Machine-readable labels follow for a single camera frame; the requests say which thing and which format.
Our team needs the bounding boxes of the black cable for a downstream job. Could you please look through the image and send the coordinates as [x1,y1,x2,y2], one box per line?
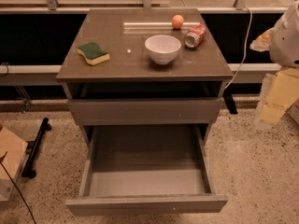
[0,151,37,224]

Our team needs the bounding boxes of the cardboard box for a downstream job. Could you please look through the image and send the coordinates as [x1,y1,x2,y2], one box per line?
[0,125,27,202]

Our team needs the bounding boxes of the open grey middle drawer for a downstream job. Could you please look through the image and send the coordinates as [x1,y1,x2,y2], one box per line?
[66,124,227,216]

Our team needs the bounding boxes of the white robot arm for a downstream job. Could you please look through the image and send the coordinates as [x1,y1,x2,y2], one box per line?
[249,0,299,130]

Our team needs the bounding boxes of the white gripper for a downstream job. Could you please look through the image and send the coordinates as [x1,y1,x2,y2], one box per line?
[249,28,299,130]

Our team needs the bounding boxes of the red soda can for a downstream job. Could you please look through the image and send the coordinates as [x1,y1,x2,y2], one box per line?
[184,24,206,49]

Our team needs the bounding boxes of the green and yellow sponge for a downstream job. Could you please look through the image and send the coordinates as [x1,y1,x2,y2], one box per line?
[77,42,109,65]

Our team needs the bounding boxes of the white ceramic bowl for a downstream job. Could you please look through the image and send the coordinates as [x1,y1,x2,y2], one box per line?
[145,35,181,64]

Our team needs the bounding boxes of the orange ball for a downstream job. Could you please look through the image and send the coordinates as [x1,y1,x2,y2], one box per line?
[172,15,184,29]

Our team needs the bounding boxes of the closed grey top drawer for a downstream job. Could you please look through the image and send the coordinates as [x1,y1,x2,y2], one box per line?
[68,99,221,126]

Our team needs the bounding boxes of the grey drawer cabinet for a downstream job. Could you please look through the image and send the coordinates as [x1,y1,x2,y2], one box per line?
[57,8,232,140]

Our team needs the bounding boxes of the black metal bar stand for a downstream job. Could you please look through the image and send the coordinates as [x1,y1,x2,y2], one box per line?
[21,118,51,178]

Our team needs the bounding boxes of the white cable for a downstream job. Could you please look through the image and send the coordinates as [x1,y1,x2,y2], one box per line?
[224,7,253,90]

